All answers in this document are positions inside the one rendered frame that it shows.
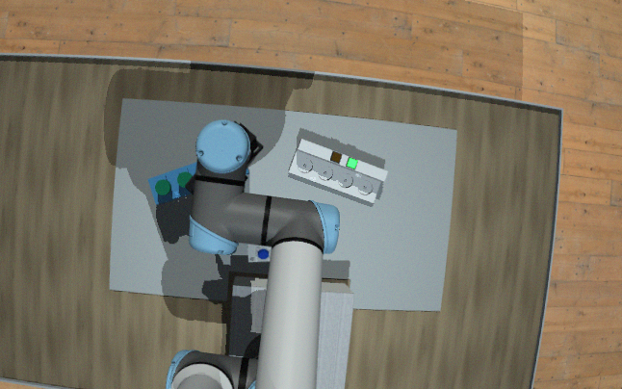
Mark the green round cap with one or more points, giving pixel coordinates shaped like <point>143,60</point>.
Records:
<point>163,187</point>
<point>183,178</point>

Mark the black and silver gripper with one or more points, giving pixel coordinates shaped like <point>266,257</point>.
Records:
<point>253,146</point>

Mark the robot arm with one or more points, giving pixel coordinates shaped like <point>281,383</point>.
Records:
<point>298,231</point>

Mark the blue four-tube rack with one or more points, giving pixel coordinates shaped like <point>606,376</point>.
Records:
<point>171,176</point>

